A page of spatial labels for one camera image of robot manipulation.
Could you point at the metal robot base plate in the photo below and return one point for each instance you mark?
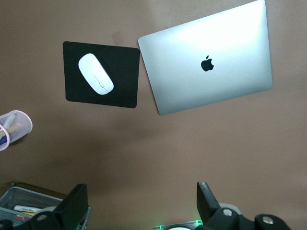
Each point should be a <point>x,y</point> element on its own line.
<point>177,223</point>

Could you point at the white computer mouse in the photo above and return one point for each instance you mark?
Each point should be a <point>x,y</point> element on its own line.
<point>96,73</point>

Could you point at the pink mesh pen cup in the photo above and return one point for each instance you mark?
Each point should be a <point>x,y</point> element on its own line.
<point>20,127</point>

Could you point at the cream coloured marker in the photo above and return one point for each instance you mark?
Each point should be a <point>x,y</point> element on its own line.
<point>13,129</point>

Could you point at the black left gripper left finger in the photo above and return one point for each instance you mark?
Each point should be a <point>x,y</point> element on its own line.
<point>74,206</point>

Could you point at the grey mesh desk tray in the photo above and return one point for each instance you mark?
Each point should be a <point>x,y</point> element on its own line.
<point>36,197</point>

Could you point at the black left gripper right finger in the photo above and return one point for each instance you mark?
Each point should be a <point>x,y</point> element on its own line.
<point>208,208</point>

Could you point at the purple marker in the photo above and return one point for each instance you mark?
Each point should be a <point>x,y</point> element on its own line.
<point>3,141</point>

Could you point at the blue capped white marker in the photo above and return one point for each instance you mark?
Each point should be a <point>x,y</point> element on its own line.
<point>26,209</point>

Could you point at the silver laptop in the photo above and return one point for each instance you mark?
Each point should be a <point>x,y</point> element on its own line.
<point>206,64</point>

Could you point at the red capped white marker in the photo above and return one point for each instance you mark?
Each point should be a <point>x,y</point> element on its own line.
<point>22,217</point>

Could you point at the black mouse pad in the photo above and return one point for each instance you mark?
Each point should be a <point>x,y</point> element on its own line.
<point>120,83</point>

